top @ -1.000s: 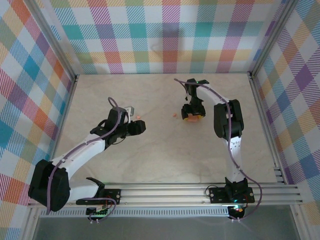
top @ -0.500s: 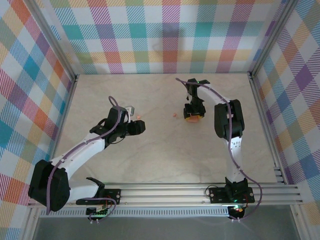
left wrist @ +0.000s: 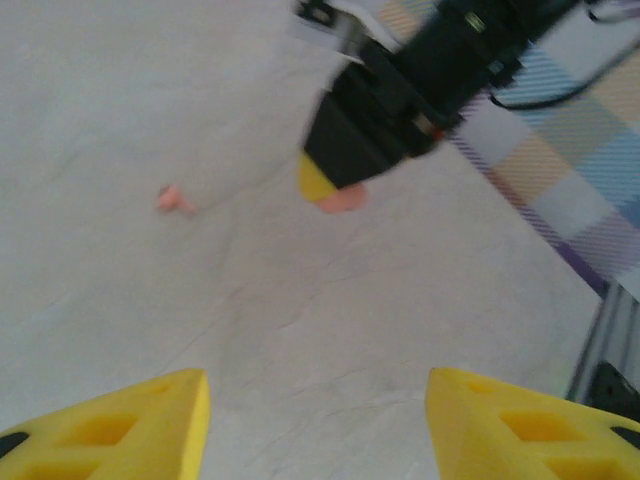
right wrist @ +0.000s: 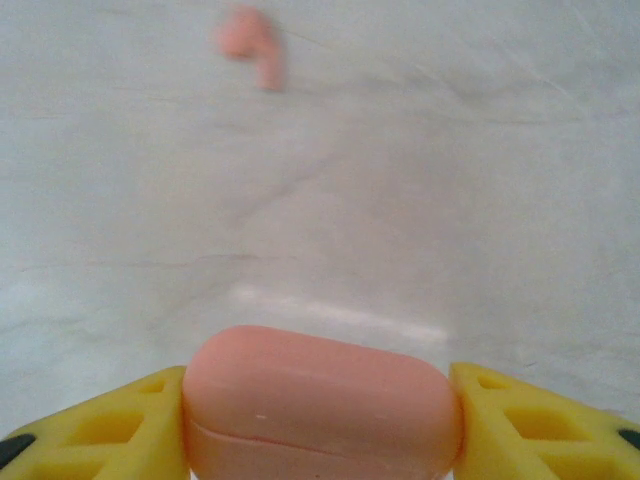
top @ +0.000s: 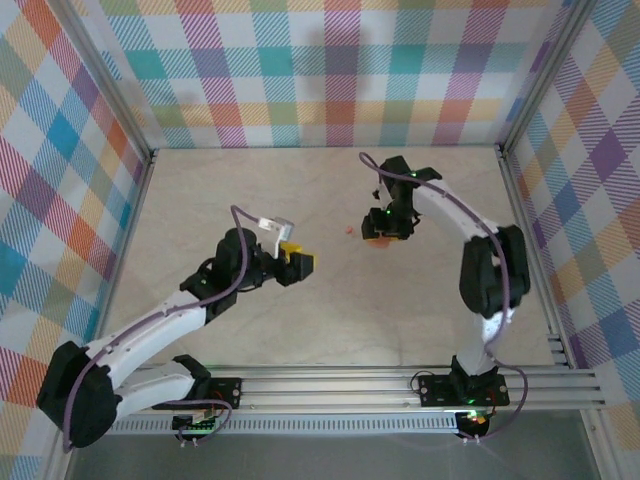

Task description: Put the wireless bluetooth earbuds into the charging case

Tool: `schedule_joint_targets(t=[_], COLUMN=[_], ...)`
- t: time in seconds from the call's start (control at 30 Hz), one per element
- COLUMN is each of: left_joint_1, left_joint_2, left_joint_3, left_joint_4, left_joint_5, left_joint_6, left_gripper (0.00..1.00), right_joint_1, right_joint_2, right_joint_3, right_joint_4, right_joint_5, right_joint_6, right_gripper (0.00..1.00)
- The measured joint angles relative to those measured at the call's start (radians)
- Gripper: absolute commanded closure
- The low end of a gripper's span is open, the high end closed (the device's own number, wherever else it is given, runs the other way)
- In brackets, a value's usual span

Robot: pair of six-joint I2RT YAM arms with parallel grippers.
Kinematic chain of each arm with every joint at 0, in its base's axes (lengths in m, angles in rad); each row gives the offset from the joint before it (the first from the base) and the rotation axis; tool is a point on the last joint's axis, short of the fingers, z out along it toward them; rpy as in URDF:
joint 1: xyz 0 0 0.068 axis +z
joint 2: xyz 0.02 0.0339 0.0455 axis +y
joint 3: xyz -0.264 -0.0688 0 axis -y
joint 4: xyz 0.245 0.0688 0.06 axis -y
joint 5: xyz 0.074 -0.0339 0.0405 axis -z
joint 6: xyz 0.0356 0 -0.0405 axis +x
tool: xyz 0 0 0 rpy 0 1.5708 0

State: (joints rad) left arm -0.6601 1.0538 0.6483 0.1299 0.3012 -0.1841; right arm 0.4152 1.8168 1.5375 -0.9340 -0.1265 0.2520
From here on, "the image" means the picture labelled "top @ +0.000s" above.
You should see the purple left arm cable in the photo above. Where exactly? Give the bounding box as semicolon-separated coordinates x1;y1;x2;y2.
62;205;266;454

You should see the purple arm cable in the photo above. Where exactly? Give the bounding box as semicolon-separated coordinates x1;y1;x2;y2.
62;205;266;454
358;152;530;444

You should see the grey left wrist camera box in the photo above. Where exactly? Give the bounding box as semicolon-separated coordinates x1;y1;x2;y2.
257;215;296;257

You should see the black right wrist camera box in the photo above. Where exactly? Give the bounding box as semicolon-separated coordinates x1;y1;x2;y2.
362;205;390;240

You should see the aluminium side rail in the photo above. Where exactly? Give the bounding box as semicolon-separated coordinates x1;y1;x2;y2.
85;148;160;376
494;144;574;370

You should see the long aluminium base rail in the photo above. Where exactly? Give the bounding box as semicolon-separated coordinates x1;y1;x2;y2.
59;364;609;415

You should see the grey slotted cable duct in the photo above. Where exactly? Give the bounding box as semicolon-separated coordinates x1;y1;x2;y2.
107;412;461;436

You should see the aluminium frame post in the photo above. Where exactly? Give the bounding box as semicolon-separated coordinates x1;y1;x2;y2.
497;0;599;154
54;0;155;161

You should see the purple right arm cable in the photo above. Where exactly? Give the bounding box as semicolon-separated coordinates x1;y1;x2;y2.
358;152;530;444

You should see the aluminium frame leg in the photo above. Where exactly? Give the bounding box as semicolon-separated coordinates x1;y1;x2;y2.
47;444;75;480
579;409;619;480

